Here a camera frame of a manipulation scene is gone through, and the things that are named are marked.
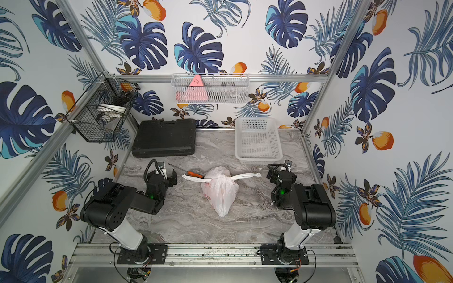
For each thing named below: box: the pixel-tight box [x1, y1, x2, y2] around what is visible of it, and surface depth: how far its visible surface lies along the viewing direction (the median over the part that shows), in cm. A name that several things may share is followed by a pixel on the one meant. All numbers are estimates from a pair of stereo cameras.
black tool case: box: [131, 118, 197, 159], surface depth 112 cm
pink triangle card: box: [179, 74, 209, 102], surface depth 92 cm
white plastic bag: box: [182, 166, 262, 218], surface depth 85 cm
